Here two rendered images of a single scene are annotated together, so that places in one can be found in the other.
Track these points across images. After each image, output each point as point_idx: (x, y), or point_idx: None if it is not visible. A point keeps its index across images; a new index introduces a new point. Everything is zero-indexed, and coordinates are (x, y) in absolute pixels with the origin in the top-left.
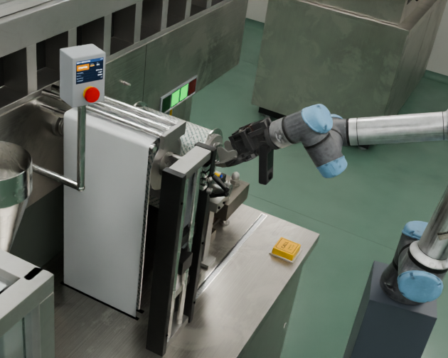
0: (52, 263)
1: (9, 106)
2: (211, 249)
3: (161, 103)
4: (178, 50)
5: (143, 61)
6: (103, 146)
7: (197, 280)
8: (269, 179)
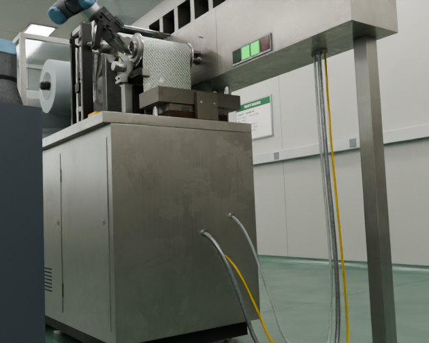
0: None
1: None
2: None
3: (231, 55)
4: (245, 11)
5: (214, 22)
6: None
7: (82, 106)
8: (91, 45)
